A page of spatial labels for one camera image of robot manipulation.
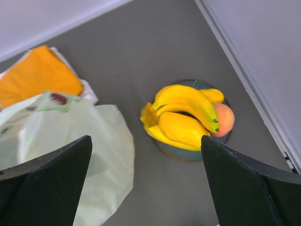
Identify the dark teal plate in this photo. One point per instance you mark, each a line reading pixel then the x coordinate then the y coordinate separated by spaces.
pixel 181 154

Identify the yellow mango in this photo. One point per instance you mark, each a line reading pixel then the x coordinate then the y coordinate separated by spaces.
pixel 182 129

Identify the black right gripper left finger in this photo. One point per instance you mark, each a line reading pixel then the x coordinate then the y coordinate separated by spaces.
pixel 45 191

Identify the peach fruit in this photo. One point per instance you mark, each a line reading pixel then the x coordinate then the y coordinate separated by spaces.
pixel 226 119

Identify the white paper sheet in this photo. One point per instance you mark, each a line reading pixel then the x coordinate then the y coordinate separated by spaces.
pixel 87 92

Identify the orange folded cloth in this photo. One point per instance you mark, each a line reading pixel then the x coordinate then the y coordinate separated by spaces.
pixel 39 71

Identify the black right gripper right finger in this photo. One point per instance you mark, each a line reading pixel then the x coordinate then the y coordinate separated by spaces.
pixel 248 192

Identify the yellow banana bunch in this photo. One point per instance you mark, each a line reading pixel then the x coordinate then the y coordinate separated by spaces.
pixel 181 98
pixel 157 134

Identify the aluminium frame rail right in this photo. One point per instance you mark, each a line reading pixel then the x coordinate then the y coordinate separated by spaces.
pixel 286 147

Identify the green avocado print plastic bag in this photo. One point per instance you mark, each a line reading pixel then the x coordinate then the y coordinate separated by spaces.
pixel 49 121

